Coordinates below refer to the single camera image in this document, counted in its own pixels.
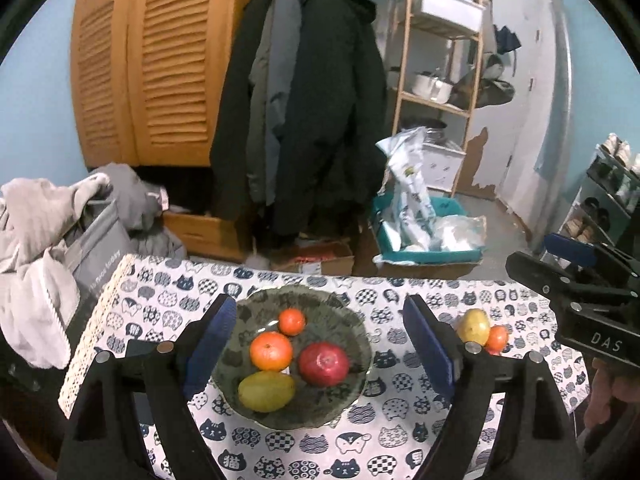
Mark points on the person's right hand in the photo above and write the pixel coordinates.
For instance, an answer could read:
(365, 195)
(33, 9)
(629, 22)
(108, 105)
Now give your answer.
(615, 392)

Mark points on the yellow pear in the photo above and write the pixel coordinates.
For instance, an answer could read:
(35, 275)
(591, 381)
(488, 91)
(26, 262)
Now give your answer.
(474, 326)
(266, 391)

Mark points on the cat print tablecloth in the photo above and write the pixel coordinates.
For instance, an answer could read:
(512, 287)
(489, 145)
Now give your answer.
(390, 425)

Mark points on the dark grey clothes pile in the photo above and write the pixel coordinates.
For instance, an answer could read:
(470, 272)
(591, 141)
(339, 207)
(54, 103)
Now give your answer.
(135, 195)

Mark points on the white rice bag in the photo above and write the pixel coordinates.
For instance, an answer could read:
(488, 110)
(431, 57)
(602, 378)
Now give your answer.
(412, 195)

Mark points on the green glass plate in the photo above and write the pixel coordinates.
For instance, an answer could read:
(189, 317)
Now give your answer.
(345, 320)

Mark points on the small tangerine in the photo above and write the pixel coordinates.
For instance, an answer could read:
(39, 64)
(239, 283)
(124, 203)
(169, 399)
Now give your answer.
(291, 322)

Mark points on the white pot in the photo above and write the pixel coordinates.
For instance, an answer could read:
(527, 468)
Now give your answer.
(430, 86)

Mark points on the brown cardboard box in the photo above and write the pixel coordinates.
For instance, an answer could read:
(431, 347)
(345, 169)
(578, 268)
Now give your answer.
(430, 271)

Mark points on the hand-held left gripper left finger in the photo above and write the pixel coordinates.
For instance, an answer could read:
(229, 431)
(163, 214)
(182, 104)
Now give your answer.
(212, 345)

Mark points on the white storage box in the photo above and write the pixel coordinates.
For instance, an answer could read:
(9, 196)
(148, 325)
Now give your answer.
(450, 7)

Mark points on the dark hanging bag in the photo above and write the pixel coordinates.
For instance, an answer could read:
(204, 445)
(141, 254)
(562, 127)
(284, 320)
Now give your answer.
(492, 87)

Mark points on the navy umbrella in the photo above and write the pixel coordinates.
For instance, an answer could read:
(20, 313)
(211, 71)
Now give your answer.
(507, 40)

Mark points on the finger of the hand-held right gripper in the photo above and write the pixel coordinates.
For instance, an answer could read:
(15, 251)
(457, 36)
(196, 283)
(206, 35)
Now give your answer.
(540, 275)
(570, 249)

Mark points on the wooden shelf rack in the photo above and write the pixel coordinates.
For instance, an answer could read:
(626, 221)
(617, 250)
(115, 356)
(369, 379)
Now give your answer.
(397, 85)

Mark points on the steel pot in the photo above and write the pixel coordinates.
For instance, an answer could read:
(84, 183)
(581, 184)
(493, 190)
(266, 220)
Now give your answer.
(430, 130)

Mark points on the white shoe rack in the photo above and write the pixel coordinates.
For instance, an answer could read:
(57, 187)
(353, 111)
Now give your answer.
(585, 195)

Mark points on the light grey robe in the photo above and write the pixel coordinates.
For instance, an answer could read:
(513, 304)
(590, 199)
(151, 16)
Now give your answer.
(35, 270)

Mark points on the red apple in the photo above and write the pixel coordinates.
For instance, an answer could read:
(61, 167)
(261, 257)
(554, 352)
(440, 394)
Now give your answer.
(324, 364)

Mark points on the clear plastic bag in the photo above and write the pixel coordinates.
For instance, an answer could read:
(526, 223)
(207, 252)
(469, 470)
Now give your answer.
(460, 232)

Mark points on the olive coat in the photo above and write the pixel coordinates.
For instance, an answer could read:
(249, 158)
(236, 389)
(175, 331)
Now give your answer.
(257, 135)

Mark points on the cardboard box with red print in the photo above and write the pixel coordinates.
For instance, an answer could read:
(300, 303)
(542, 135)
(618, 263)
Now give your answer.
(320, 260)

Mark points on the teal box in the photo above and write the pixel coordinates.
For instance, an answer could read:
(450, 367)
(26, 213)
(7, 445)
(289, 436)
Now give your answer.
(390, 235)

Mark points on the orange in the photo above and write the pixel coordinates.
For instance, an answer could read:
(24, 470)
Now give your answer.
(271, 350)
(497, 338)

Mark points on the wooden louvered wardrobe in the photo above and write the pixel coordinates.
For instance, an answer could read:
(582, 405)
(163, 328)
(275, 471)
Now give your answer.
(165, 60)

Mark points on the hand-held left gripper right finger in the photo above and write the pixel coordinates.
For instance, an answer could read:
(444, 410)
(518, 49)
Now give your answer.
(427, 345)

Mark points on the silver pipe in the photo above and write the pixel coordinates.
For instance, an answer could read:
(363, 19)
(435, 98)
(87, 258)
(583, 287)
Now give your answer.
(560, 110)

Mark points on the blue-grey coat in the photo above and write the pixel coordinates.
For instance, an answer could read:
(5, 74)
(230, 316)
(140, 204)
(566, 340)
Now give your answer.
(282, 85)

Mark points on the black jacket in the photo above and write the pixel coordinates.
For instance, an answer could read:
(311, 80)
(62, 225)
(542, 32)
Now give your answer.
(230, 125)

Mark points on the grey storage bag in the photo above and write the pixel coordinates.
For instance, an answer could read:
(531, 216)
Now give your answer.
(102, 260)

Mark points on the black hooded coat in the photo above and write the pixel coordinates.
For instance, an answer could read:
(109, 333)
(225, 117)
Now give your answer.
(330, 110)

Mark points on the white door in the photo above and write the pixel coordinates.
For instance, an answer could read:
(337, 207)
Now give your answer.
(515, 85)

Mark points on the wooden drawer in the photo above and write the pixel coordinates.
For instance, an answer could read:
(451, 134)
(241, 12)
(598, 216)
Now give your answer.
(205, 235)

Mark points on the white drawer bin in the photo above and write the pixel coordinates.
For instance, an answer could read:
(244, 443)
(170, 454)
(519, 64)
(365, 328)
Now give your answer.
(442, 165)

